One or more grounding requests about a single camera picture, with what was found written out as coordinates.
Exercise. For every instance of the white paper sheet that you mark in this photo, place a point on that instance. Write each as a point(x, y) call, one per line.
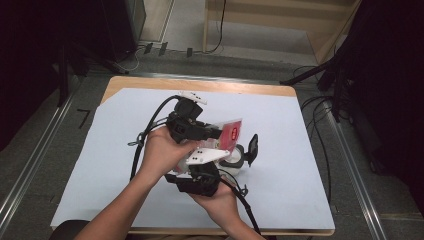
point(283, 193)

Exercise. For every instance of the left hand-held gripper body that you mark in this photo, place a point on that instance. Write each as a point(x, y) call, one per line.
point(183, 128)

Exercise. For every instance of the wooden table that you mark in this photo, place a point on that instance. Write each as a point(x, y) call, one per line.
point(200, 86)

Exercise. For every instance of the dark curtain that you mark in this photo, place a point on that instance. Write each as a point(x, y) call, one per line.
point(393, 83)
point(26, 50)

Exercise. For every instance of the black cabinet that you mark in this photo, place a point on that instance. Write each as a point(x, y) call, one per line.
point(120, 26)

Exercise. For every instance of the black metal stand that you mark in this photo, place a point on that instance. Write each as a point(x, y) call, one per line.
point(306, 74)

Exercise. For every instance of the metal floor rail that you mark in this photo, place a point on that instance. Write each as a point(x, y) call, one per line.
point(358, 181)
point(200, 77)
point(31, 166)

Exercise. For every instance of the person's left hand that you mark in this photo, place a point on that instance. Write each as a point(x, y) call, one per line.
point(160, 153)

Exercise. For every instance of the small black floor block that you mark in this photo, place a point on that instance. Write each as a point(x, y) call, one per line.
point(148, 48)
point(189, 52)
point(163, 48)

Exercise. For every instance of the white pouch with red label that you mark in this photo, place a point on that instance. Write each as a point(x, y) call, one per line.
point(230, 133)

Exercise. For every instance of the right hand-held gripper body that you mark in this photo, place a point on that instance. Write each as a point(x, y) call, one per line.
point(203, 183)

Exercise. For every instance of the dark object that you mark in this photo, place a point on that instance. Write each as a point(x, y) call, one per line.
point(233, 163)

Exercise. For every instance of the wooden shelf frame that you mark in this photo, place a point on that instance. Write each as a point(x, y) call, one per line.
point(266, 20)

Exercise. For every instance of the person's right hand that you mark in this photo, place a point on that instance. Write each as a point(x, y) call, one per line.
point(220, 206)

